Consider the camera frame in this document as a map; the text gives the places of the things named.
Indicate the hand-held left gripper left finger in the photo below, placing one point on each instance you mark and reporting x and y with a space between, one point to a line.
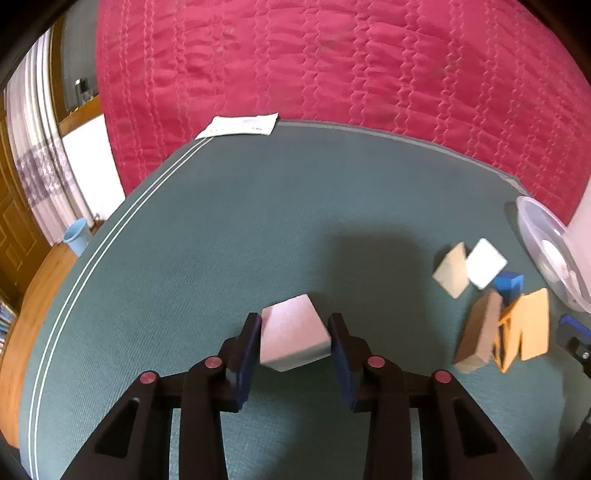
245 355

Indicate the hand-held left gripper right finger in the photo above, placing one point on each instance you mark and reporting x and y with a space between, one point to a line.
342 364

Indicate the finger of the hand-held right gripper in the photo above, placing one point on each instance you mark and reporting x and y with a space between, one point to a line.
571 323

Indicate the plain orange block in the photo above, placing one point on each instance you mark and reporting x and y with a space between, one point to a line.
534 323

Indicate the pink wooden block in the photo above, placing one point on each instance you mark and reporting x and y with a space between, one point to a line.
295 332

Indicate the orange black-striped triangle block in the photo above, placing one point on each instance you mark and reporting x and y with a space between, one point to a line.
507 344

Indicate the blue wooden block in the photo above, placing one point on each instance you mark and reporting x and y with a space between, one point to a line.
508 284

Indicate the tan wooden block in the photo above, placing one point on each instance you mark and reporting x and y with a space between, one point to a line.
478 332

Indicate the white square block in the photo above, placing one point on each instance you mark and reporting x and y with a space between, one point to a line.
485 264

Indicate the clear plastic bowl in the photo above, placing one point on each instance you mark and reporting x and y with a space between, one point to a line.
531 226

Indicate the beige wooden block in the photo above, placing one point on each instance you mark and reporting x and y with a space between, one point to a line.
452 271

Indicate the green table mat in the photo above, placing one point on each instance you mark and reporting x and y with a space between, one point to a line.
231 230

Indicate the light blue waste bin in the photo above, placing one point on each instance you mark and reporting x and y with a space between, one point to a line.
76 236

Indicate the white paper sheet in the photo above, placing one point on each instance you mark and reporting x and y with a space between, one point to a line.
240 125

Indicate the white bed base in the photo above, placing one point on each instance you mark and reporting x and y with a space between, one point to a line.
90 170

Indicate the bookshelf with books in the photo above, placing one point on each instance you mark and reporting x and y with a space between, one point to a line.
5 323

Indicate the wooden door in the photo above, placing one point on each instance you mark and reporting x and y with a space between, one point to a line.
18 221

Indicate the white lace curtain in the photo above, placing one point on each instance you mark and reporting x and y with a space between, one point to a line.
39 152

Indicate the red quilted blanket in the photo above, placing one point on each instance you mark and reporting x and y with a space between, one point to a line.
323 60

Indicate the small dark object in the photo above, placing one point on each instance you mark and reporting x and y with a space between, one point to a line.
83 90

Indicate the wooden bed frame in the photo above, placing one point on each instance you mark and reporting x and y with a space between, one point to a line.
81 115

